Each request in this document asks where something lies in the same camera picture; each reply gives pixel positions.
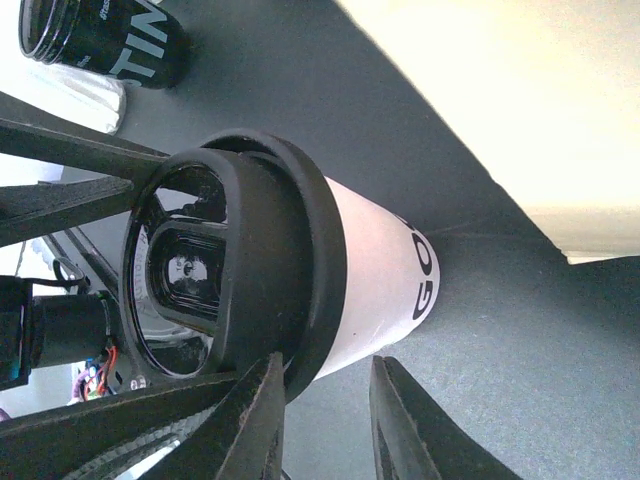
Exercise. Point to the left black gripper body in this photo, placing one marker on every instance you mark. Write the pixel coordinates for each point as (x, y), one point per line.
(46, 331)

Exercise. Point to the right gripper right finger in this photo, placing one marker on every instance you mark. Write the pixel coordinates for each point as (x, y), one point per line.
(414, 438)

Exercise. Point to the cream paper bag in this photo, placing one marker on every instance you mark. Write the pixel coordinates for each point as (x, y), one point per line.
(545, 94)

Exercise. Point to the crumpled white paper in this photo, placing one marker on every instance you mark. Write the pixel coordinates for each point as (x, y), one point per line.
(87, 99)

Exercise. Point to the white coffee cup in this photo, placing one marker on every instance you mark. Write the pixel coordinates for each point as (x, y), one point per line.
(393, 279)

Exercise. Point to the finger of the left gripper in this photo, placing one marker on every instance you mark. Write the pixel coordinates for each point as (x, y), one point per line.
(102, 437)
(101, 175)

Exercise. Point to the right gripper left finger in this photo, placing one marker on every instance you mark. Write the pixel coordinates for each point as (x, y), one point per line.
(234, 422)

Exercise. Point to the single black lid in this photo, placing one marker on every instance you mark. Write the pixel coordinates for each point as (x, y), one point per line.
(233, 250)

